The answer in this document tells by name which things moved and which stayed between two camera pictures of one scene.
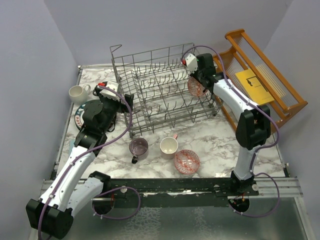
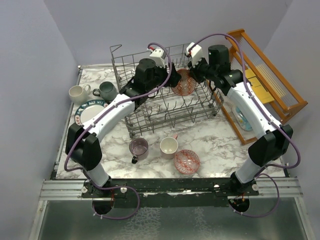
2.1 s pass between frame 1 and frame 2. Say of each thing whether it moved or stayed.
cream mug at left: stayed
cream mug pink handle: stayed
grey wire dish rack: stayed
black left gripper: moved
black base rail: stayed
